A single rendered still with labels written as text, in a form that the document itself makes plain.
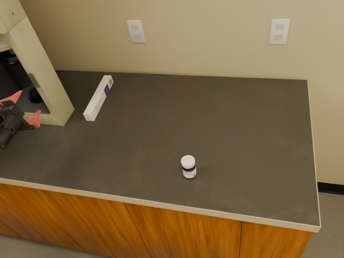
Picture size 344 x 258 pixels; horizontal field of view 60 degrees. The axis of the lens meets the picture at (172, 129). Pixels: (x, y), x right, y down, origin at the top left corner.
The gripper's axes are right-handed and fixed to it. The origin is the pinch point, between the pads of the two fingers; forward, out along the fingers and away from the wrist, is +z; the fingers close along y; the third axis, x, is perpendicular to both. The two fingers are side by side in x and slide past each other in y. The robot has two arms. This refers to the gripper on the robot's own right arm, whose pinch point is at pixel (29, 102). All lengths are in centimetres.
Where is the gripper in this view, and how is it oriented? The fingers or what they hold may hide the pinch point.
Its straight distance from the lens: 121.0
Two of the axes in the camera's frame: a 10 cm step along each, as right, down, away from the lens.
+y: -4.0, -6.6, -6.3
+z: 2.4, -7.4, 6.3
